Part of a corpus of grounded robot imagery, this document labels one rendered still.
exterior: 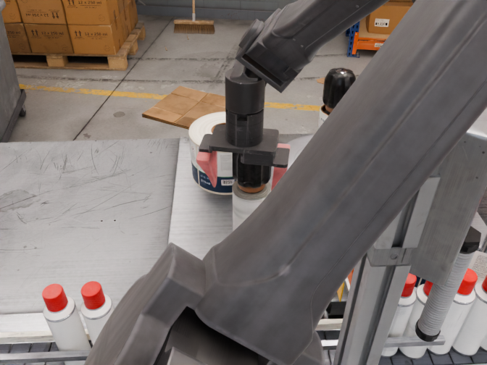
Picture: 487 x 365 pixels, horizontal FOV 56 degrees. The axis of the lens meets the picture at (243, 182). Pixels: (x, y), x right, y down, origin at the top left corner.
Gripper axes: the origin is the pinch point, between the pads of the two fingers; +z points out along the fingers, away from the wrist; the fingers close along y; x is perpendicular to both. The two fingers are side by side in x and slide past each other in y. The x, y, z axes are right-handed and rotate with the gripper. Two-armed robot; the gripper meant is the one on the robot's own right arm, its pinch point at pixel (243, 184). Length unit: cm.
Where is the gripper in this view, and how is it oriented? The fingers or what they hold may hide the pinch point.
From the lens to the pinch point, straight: 76.3
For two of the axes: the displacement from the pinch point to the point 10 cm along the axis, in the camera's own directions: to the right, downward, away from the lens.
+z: -0.1, 7.9, 6.1
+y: -9.9, -1.0, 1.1
